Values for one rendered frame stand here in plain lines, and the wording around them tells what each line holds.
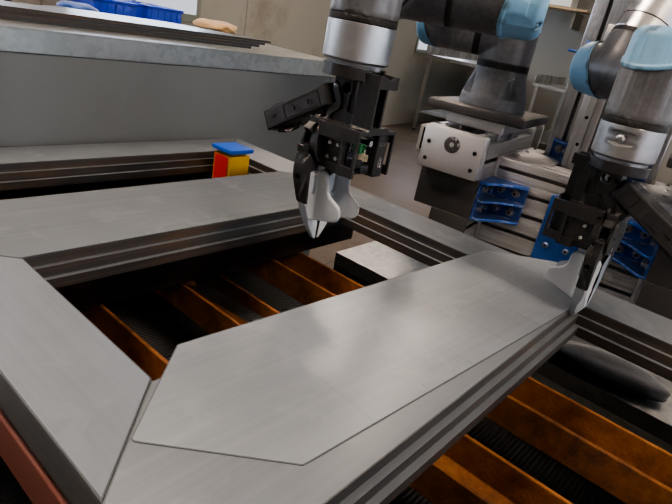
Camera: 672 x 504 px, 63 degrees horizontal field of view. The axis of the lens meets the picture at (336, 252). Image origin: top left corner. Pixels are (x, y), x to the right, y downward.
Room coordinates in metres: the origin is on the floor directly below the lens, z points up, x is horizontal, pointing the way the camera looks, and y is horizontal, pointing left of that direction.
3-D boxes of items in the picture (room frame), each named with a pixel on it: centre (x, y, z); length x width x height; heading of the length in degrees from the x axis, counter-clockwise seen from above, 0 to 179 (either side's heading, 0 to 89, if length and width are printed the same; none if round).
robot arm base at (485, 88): (1.33, -0.29, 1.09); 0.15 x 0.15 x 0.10
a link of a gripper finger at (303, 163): (0.63, 0.05, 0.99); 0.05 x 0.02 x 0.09; 144
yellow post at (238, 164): (1.09, 0.25, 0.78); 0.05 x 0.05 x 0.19; 53
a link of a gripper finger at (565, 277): (0.68, -0.31, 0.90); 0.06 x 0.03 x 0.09; 53
